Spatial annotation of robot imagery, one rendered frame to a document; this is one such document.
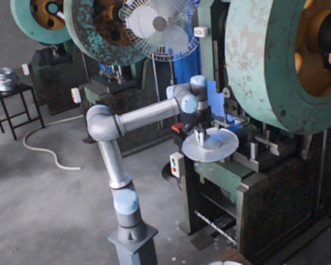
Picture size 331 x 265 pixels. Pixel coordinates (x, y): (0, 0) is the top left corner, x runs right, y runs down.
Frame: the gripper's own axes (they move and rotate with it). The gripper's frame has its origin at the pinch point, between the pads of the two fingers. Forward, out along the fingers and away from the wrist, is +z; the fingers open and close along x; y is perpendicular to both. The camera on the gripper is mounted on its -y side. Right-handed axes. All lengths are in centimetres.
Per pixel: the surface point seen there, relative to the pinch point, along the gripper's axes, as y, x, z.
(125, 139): 27, 154, 64
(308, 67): 28, -40, -40
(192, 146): -1.8, 4.7, 1.9
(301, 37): 22, -40, -53
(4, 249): -103, 97, 79
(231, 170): 9.8, -11.8, 15.1
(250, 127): 33.3, -3.4, 1.6
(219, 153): 2.9, -10.8, 2.2
